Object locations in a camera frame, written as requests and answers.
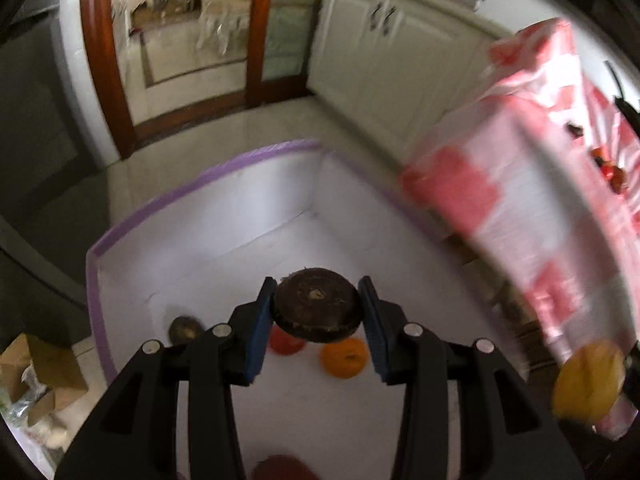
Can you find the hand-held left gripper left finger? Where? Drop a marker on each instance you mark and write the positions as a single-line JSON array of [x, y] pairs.
[[260, 330]]

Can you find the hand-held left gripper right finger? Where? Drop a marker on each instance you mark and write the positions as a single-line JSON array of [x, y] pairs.
[[372, 340]]

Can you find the red tomato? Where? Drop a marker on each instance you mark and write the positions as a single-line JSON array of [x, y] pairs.
[[286, 344], [612, 175]]

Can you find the large orange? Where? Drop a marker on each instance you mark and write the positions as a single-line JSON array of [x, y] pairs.
[[344, 359]]

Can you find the white box purple rim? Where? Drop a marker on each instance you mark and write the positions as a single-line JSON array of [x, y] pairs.
[[225, 220]]

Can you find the red pomegranate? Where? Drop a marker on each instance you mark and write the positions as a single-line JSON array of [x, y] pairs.
[[282, 467]]

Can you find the yellow striped melon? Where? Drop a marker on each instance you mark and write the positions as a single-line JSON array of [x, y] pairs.
[[590, 382]]

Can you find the red white checkered tablecloth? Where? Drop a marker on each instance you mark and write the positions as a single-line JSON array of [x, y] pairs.
[[525, 185]]

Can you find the cardboard box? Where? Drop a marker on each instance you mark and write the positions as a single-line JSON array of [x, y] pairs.
[[45, 375]]

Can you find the white kitchen cabinet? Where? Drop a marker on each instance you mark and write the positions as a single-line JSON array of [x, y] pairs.
[[400, 60]]

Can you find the glass sliding door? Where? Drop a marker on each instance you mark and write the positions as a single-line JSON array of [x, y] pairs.
[[285, 35]]

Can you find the white dining chair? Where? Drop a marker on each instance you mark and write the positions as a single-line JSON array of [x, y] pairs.
[[215, 15]]

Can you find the black frying pan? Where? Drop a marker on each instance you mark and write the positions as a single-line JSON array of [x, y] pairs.
[[617, 87]]

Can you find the brown wooden door frame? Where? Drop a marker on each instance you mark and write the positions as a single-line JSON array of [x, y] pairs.
[[105, 60]]

